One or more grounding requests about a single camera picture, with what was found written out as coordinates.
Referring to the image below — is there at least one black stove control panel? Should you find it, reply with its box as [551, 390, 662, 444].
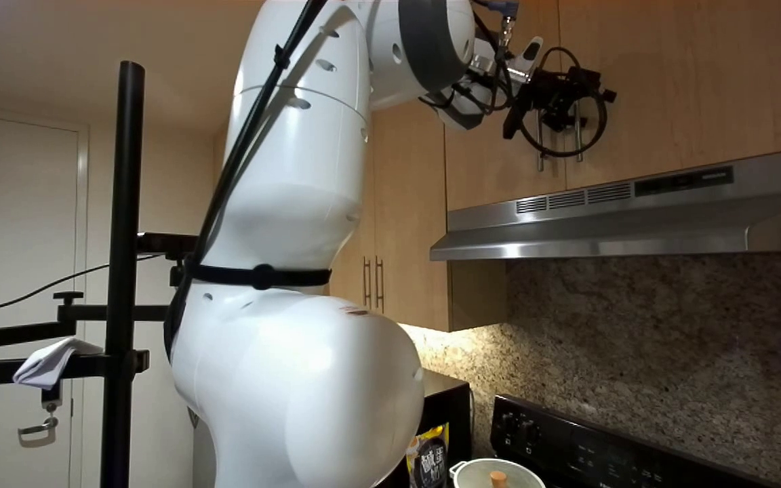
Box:
[489, 392, 777, 488]

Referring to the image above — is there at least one stainless steel range hood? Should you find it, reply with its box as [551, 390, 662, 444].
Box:
[429, 144, 781, 265]

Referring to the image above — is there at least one wooden cabinet side panel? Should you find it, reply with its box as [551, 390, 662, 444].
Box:
[444, 258, 513, 333]

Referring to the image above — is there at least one white cloth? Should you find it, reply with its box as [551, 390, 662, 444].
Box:
[11, 335, 105, 392]

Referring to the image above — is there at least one wooden hood cabinet door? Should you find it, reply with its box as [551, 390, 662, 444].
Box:
[441, 0, 566, 216]
[555, 0, 781, 189]

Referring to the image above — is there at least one tall wooden wall cabinet door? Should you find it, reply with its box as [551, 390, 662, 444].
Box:
[327, 211, 377, 308]
[368, 105, 453, 333]

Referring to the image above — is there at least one metal door lever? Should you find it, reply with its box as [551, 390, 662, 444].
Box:
[17, 413, 59, 451]

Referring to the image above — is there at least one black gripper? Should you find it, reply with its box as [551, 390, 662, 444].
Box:
[535, 67, 620, 119]

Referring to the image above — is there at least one black vertical stand pole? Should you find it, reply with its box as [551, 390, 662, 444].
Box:
[99, 59, 145, 488]

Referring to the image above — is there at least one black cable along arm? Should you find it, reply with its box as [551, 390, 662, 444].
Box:
[160, 0, 331, 358]

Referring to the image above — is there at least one white pot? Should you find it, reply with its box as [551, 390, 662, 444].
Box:
[446, 455, 551, 488]

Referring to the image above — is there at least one black strap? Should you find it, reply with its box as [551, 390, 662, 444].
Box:
[169, 261, 333, 293]

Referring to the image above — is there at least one black gripper cable bundle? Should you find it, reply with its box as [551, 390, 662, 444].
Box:
[421, 0, 612, 162]

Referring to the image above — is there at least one white room door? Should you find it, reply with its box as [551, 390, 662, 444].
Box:
[0, 105, 91, 488]

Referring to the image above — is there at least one black and yellow bag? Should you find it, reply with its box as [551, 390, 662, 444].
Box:
[404, 421, 456, 488]

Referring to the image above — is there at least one black box appliance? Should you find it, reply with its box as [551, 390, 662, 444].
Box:
[417, 365, 475, 459]

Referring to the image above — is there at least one thin black cable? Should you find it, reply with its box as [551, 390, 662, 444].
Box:
[0, 261, 113, 325]

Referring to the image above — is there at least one black stand crossbar with knob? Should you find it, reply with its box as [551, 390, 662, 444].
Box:
[0, 289, 174, 354]

